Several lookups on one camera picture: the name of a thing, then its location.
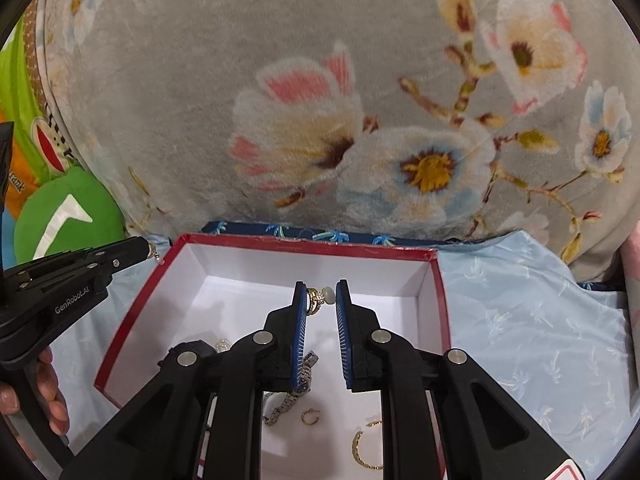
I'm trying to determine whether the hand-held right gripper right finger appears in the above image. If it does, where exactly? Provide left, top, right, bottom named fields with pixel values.
left=335, top=279, right=586, bottom=480

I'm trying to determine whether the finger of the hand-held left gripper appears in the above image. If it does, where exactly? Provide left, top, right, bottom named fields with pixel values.
left=65, top=236, right=152, bottom=264
left=102, top=247, right=153, bottom=279

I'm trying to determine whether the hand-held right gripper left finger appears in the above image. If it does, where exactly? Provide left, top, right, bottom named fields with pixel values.
left=59, top=281, right=308, bottom=480

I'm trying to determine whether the silver wristwatch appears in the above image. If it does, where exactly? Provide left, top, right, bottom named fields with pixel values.
left=262, top=350, right=321, bottom=426

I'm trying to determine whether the red cardboard box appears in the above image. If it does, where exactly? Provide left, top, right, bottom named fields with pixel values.
left=94, top=232, right=453, bottom=480

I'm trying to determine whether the gold chain bangle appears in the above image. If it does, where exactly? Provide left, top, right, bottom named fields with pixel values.
left=351, top=427, right=384, bottom=471

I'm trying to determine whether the person's left hand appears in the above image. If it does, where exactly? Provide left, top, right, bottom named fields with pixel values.
left=0, top=347, right=69, bottom=461

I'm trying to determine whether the dark blue palm-print cloth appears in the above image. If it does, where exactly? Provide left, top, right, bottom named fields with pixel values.
left=200, top=220, right=451, bottom=248

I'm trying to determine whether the light blue palm-print sheet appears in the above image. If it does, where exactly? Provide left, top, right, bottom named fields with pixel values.
left=47, top=230, right=632, bottom=480

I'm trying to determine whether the colourful cartoon bedsheet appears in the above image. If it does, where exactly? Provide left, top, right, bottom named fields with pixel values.
left=0, top=5, right=81, bottom=221

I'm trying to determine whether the grey floral blanket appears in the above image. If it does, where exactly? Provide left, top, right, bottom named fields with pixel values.
left=37, top=0, right=640, bottom=283

